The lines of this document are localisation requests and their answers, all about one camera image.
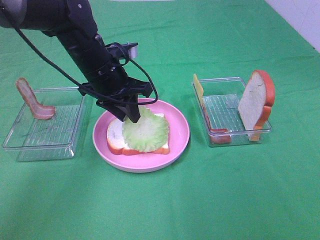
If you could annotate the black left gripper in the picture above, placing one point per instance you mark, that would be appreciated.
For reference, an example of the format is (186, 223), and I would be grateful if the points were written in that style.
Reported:
(111, 85)

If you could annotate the bread slice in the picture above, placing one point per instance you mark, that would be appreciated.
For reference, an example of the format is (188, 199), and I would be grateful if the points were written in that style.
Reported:
(115, 140)
(256, 103)

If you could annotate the green lettuce leaf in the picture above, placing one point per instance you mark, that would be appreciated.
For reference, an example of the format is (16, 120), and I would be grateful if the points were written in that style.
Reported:
(149, 133)

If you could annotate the bacon strip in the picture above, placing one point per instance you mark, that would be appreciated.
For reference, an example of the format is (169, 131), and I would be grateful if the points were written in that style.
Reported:
(38, 110)
(218, 135)

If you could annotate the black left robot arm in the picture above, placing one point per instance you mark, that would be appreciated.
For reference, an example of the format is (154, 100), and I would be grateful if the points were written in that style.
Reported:
(73, 24)

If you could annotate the pink round plate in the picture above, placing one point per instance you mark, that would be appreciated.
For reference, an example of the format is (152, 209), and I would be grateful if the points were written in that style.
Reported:
(178, 138)

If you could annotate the yellow cheese slice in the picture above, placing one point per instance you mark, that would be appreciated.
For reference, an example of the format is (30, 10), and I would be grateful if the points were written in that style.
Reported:
(198, 89)

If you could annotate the left clear plastic tray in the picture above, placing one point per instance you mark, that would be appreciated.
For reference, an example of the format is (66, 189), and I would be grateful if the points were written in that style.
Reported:
(32, 139)

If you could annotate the clear plastic tray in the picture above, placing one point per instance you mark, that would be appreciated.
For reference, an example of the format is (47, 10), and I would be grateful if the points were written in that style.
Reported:
(221, 98)
(32, 139)

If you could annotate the right clear plastic tray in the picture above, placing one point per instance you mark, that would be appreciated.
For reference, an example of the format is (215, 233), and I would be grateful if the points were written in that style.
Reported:
(221, 98)

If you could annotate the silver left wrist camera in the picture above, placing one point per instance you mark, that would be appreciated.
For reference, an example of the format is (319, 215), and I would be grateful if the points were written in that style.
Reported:
(133, 50)

